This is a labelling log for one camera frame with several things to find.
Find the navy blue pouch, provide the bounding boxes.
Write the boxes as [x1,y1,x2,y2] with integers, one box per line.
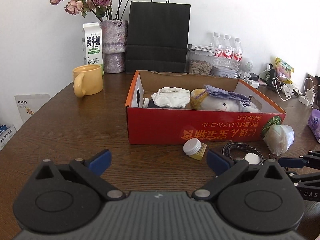
[142,97,185,110]

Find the crumpled white-green plastic bag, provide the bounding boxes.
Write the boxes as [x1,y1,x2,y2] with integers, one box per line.
[262,124,295,155]

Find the white paper carton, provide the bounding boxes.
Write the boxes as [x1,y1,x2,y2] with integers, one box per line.
[14,94,50,124]

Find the braided black cable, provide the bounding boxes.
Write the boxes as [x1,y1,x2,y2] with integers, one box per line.
[221,141,267,165]

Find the white face mask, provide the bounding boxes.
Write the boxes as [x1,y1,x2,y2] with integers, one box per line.
[281,84,294,97]

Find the black paper bag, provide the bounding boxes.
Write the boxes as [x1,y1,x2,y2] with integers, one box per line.
[126,0,191,75]

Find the white printed box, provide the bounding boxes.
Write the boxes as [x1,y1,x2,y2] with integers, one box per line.
[211,65,239,78]

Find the clear water bottle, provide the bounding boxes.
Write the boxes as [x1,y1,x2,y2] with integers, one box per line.
[212,32,224,68]
[232,37,243,70]
[222,34,233,69]

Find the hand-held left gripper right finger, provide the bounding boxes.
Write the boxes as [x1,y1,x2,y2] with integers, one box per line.
[191,149,290,202]

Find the white ridged lid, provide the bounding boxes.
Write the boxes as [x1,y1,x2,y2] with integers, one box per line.
[244,152,263,165]

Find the clear container of seeds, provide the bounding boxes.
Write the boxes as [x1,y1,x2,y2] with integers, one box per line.
[187,49,213,75]

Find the white cloth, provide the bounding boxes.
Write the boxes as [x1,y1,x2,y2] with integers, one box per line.
[151,87,191,110]

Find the flat white box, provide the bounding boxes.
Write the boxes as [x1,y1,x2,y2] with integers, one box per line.
[187,44,218,52]

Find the small yellow box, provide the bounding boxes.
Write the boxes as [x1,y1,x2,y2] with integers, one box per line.
[189,142,207,160]

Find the yellow mug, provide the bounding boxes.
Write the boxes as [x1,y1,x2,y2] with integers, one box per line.
[72,64,103,98]

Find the dried pink flowers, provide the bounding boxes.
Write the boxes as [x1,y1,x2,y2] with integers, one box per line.
[50,0,142,22]

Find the blue and white box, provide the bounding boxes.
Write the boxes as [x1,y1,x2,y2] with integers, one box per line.
[0,124,17,143]

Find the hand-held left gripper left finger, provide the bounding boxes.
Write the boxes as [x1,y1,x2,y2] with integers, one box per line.
[34,149,125,202]

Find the yellow snack bag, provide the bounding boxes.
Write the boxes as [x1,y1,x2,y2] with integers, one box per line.
[274,57,294,83]

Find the white charger with cable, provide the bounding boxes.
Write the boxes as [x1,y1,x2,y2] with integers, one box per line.
[299,77,318,105]

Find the white round robot speaker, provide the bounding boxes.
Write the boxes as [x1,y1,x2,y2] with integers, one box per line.
[239,57,254,80]

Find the yellow and white plush toy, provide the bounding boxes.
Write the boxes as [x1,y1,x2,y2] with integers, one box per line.
[189,88,240,112]

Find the purple drawstring pouch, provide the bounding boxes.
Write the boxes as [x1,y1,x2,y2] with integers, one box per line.
[194,84,251,107]

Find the red cardboard box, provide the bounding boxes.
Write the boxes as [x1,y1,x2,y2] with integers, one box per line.
[125,70,287,145]

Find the mottled purple vase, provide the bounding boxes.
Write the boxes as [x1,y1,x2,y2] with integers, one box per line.
[100,19,128,73]

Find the purple tissue pack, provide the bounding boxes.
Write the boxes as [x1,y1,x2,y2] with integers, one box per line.
[307,109,320,143]

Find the white milk carton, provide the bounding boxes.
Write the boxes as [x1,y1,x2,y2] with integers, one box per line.
[82,22,104,76]

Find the black upright device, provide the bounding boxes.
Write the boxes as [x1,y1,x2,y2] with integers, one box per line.
[262,64,275,85]

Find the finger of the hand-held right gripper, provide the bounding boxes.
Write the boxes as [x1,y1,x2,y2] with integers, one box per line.
[286,171,320,187]
[278,151,320,169]

